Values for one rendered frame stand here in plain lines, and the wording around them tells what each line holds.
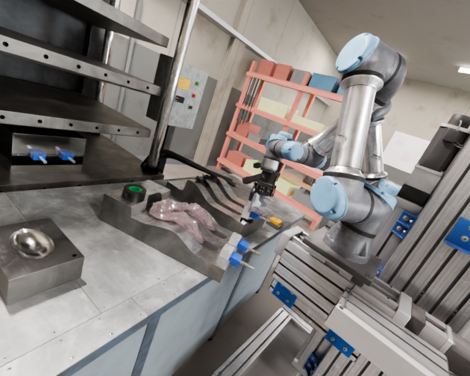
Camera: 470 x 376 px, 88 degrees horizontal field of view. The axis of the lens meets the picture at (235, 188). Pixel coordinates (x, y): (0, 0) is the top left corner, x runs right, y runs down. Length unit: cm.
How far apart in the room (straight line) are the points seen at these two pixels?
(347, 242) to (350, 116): 38
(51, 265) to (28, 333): 14
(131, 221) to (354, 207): 72
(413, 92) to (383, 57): 787
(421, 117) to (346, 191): 789
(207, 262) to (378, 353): 52
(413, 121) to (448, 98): 86
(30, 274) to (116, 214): 35
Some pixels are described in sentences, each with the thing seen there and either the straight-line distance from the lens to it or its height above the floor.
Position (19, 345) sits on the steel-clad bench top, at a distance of 69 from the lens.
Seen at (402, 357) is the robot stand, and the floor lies 95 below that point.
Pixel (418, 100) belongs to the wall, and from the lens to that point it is 867.
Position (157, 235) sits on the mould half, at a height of 85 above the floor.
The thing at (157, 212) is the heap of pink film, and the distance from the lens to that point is 95.
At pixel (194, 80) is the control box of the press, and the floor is 139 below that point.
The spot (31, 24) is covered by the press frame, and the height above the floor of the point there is 136.
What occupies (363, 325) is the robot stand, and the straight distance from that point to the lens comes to 81.
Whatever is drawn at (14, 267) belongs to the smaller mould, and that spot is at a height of 87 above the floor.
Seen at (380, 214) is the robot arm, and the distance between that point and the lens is 84.
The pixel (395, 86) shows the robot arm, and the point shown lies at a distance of 95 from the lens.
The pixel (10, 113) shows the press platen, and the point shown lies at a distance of 127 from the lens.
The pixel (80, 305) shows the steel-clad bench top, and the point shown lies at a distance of 74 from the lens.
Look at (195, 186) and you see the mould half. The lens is 121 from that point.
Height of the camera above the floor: 135
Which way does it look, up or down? 18 degrees down
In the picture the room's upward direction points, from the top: 21 degrees clockwise
